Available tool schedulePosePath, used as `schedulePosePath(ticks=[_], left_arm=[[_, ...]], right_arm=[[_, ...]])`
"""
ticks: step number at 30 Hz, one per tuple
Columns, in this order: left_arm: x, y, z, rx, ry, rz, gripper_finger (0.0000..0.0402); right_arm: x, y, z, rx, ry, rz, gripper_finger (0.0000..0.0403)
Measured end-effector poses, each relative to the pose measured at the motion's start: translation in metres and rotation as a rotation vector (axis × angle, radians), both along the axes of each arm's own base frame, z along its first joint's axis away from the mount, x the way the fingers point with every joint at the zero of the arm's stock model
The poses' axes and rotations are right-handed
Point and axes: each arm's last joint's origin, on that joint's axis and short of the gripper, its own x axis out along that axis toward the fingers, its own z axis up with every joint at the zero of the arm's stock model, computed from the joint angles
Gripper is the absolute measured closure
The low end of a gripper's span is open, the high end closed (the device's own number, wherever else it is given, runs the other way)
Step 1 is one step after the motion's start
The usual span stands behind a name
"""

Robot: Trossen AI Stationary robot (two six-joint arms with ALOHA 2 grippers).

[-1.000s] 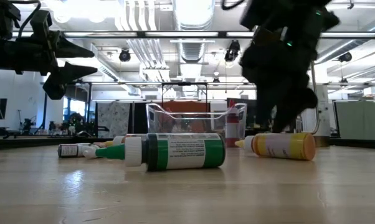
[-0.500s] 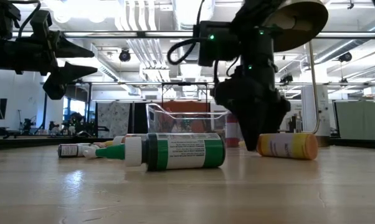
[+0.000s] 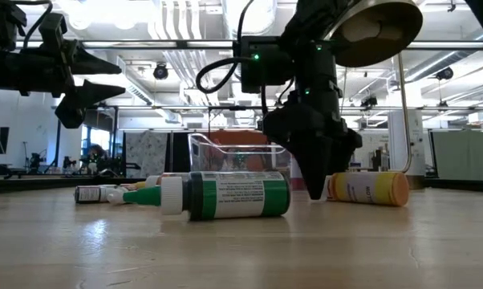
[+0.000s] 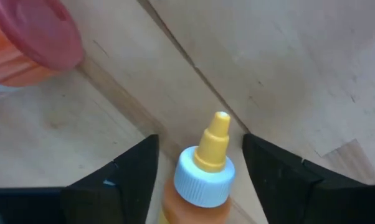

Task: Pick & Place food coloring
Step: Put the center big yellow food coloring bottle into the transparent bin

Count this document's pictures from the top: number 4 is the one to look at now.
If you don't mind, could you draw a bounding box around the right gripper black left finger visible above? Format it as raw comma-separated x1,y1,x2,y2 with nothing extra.
62,134,160,224

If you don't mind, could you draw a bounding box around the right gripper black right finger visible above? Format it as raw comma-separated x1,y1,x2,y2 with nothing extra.
242,133,368,224

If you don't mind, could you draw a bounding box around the orange bottle with yellow tip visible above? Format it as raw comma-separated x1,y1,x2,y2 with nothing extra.
158,111,237,224

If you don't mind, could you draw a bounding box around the red food coloring bottle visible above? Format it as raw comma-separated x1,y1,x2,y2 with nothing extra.
0,0,85,103

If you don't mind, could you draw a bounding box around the clear plastic bin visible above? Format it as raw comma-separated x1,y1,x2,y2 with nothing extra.
0,0,375,224

